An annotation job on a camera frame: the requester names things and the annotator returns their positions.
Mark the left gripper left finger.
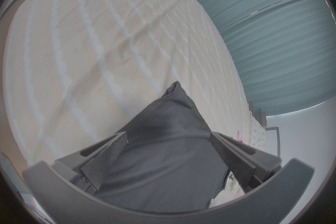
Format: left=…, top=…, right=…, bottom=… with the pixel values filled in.
left=54, top=132, right=128, bottom=191

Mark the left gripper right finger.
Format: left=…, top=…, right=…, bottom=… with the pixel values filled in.
left=210, top=132, right=282, bottom=189

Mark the black garment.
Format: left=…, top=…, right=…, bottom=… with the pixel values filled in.
left=93, top=81, right=246, bottom=214

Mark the bed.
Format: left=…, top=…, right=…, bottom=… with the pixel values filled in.
left=3, top=0, right=281, bottom=213

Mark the white printed pyjama garment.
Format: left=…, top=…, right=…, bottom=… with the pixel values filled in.
left=209, top=172, right=246, bottom=208

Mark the white printed pillow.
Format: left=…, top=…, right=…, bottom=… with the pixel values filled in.
left=250, top=115, right=267, bottom=150

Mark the blue-green curtain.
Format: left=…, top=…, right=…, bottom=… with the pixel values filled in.
left=152, top=0, right=336, bottom=116

